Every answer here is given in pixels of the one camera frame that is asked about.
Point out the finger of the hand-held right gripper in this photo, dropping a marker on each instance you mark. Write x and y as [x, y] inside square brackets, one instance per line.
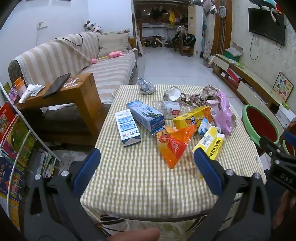
[269, 146]
[291, 139]

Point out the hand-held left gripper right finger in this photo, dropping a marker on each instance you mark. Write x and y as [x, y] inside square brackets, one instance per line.
[208, 171]

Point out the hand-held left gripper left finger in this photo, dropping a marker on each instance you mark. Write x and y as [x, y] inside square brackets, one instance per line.
[86, 166]

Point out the red bin with green rim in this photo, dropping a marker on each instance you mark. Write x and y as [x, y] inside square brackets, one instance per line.
[261, 122]

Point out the small blue white packet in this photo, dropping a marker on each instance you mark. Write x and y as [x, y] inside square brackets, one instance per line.
[204, 127]

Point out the yellow snack box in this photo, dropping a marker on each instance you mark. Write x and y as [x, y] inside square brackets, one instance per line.
[187, 119]

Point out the person's right hand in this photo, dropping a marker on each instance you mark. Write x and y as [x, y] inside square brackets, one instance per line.
[285, 208]

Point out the person's left hand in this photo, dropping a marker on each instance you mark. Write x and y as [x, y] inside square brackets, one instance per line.
[134, 235]

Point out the white cardboard box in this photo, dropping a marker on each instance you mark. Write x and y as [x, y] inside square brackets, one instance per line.
[284, 113]

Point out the yellow white box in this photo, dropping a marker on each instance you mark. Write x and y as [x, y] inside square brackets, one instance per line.
[208, 143]

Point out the orange snack bag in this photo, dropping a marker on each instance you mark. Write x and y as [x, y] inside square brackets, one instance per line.
[175, 148]

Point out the star checkers board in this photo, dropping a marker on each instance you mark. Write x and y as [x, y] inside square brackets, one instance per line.
[283, 87]

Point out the checked yellow tablecloth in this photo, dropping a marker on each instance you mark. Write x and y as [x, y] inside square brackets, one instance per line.
[138, 185]

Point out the white blue milk carton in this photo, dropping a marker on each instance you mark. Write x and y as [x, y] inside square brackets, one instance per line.
[127, 127]

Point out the pink plastic bag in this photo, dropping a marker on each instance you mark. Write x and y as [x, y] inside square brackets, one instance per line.
[223, 111]

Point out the wooden side table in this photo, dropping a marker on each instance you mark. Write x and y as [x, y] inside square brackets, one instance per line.
[87, 104]

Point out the long television cabinet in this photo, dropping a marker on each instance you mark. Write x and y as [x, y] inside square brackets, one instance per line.
[254, 76]

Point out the crumpled newspaper ball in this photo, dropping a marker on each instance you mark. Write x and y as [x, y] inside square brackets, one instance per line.
[197, 99]
[210, 91]

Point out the clear plastic bottle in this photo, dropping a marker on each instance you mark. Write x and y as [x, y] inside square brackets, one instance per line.
[171, 109]

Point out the stack of picture books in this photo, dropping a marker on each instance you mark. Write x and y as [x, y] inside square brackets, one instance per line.
[13, 143]

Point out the long blue box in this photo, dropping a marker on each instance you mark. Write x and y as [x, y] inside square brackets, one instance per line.
[145, 115]

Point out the red box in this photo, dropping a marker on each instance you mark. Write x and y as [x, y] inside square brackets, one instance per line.
[234, 75]

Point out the black tablet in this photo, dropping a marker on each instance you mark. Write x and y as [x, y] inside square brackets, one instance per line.
[56, 85]

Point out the white crumpled tissue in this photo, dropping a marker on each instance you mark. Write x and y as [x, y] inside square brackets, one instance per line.
[29, 91]

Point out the green box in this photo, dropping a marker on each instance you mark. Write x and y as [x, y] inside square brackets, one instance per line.
[230, 56]

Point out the grey crumpled paper ball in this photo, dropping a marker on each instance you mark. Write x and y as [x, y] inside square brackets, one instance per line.
[146, 88]

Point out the striped beige sofa cover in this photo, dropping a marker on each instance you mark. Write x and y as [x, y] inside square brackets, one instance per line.
[111, 69]

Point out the pink snack packet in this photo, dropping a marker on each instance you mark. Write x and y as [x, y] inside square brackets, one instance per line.
[12, 95]

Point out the orange snack packet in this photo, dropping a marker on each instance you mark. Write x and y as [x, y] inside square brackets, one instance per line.
[19, 87]

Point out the pink toy hammer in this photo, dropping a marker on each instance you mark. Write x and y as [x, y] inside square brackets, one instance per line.
[115, 54]

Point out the small wooden stool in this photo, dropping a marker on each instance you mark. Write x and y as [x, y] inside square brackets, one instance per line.
[186, 51]

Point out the brown sofa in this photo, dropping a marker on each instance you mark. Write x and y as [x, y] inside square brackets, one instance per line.
[13, 67]

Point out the pink hanging toy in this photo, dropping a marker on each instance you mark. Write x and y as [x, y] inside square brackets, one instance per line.
[273, 16]

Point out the wooden partition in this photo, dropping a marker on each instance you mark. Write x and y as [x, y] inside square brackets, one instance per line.
[229, 27]

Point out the beige pillow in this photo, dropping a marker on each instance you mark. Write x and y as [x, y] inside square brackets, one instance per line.
[113, 44]

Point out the teal toy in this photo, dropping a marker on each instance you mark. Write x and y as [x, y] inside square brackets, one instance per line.
[266, 4]

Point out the black white plush toy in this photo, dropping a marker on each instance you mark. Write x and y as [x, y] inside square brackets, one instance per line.
[97, 29]
[88, 26]

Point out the white balance bike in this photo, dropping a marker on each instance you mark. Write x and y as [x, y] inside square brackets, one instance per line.
[159, 41]

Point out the white standing air conditioner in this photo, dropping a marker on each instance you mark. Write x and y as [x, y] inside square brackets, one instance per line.
[193, 27]

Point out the yellow hanging garment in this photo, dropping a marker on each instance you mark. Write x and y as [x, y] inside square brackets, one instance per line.
[171, 18]

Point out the black wall television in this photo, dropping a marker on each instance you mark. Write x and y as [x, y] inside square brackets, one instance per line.
[266, 23]

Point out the round wall clock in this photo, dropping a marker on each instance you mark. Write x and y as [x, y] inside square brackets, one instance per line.
[222, 11]

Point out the white wall socket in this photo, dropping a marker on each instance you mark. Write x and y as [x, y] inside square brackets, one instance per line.
[39, 25]

